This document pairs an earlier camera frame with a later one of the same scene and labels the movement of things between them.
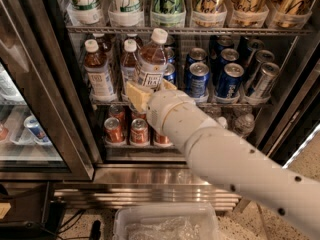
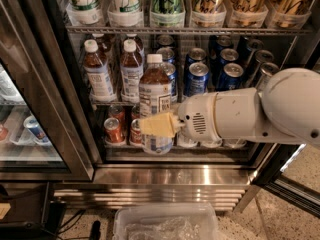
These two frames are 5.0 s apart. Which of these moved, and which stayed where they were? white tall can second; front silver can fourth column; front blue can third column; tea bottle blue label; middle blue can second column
Moved: tea bottle blue label
Stayed: front blue can third column; white tall can second; front silver can fourth column; middle blue can second column
